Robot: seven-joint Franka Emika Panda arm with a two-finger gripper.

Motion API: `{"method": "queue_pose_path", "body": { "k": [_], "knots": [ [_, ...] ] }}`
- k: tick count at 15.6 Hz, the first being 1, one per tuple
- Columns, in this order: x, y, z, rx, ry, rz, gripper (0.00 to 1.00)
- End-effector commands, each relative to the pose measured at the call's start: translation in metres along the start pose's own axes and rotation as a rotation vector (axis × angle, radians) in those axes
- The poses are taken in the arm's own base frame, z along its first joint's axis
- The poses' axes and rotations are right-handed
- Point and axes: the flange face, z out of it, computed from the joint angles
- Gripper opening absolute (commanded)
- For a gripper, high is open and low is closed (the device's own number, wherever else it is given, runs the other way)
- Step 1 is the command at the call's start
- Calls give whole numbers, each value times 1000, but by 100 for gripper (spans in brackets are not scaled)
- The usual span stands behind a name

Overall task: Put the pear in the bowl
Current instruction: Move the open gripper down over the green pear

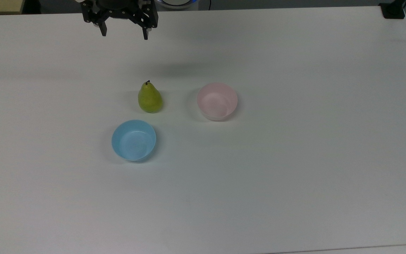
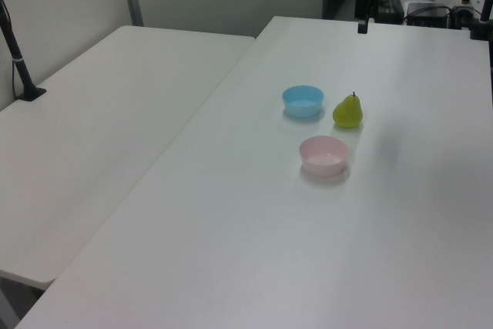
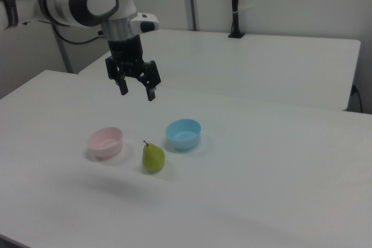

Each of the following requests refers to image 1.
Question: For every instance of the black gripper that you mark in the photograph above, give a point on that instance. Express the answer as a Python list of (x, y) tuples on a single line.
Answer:
[(118, 10)]

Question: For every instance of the green pear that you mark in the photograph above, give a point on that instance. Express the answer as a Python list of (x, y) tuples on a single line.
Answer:
[(150, 100)]

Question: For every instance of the blue plastic bowl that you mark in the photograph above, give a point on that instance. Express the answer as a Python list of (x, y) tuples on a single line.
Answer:
[(134, 141)]

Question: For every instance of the pink plastic bowl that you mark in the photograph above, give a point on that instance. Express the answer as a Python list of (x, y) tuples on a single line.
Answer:
[(217, 102)]

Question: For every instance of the black table clamp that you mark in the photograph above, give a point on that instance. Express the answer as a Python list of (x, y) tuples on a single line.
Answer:
[(392, 10)]

